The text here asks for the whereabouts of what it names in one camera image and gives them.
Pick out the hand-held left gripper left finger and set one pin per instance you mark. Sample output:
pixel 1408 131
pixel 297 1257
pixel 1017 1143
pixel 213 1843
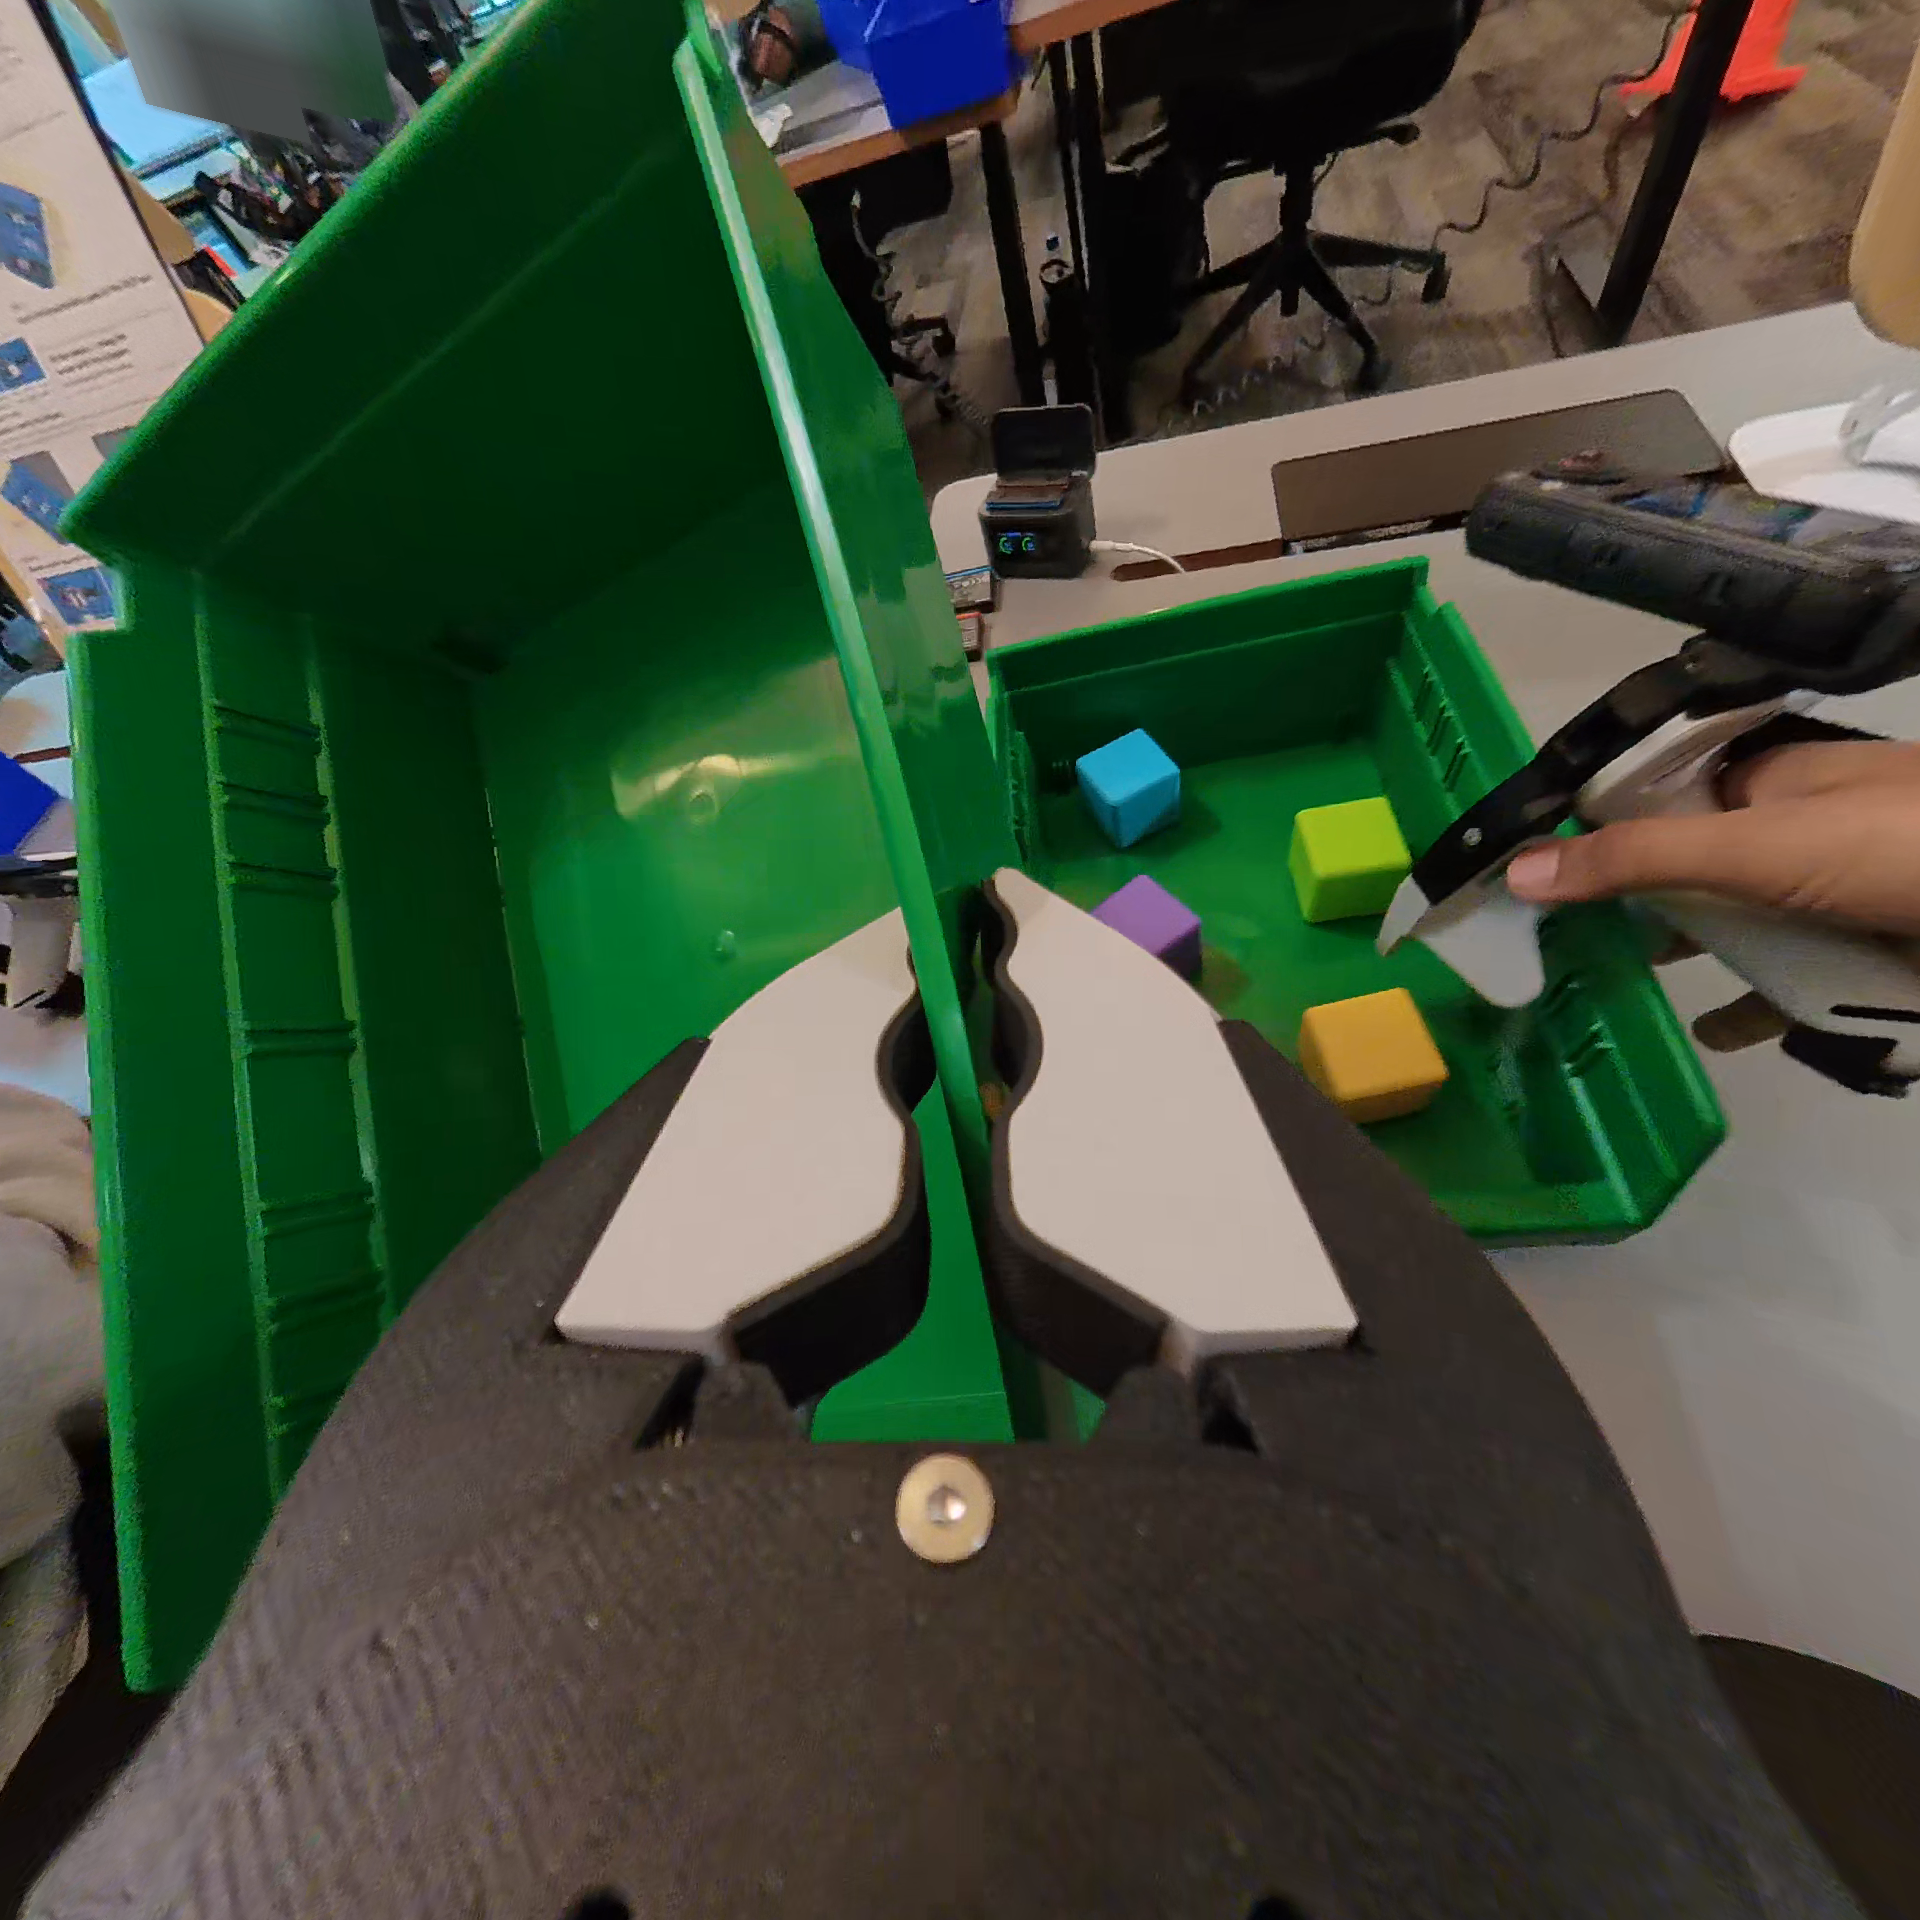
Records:
pixel 750 1185

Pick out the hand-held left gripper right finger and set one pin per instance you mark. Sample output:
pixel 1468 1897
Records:
pixel 1155 1185

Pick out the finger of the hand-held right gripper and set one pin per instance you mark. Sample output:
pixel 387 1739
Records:
pixel 1477 945

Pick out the yellow cube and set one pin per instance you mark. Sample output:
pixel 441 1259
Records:
pixel 1372 1050

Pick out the lime green cube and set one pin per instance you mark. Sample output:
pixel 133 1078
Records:
pixel 1347 857

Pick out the green plastic bin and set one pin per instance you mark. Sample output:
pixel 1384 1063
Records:
pixel 598 523
pixel 1243 840

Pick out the purple cube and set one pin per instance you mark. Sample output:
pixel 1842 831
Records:
pixel 1152 917

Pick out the blue cube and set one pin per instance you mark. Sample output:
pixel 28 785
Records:
pixel 1126 786

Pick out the person's right hand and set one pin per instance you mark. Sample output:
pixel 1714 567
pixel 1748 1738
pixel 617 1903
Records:
pixel 1798 825

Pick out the white document stand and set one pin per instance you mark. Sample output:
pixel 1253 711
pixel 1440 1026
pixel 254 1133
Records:
pixel 1814 450

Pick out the orange traffic cone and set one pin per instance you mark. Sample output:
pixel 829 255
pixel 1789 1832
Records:
pixel 1739 53

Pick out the black electronic device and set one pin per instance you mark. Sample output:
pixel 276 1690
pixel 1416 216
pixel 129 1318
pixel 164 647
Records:
pixel 1038 510

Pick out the blue plastic bin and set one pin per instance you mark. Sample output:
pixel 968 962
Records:
pixel 24 803
pixel 931 59

